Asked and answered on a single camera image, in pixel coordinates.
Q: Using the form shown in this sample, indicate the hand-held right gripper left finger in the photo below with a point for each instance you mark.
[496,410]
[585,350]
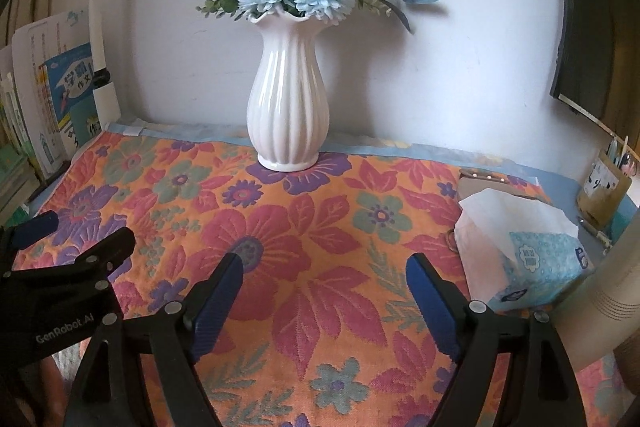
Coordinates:
[215,307]

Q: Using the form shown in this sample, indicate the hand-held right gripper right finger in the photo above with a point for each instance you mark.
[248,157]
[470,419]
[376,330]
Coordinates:
[430,307]

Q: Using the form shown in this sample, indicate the black wall television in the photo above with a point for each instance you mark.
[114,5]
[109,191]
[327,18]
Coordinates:
[600,32]

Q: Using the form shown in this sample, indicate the orange floral cloth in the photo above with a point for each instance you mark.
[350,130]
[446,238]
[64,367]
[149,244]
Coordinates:
[320,232]

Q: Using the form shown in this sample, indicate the blue white tissue pack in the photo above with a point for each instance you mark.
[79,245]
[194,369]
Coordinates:
[530,267]

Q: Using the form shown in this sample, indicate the row of books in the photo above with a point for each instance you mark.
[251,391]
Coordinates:
[50,97]

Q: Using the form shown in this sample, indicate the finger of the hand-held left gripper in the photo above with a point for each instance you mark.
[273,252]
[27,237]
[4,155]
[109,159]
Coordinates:
[35,227]
[107,252]

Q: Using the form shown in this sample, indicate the white rounded object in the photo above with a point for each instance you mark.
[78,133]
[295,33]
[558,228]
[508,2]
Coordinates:
[605,287]

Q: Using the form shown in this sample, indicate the white desk lamp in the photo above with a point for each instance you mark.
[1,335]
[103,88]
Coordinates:
[102,32]

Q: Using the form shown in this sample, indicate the brown pen holder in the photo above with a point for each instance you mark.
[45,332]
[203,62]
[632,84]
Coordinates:
[600,192]

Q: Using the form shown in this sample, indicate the white ribbed vase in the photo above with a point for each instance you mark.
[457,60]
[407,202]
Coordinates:
[287,107]

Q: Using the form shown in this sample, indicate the brown wooden board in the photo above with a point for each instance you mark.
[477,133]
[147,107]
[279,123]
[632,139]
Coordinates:
[500,184]

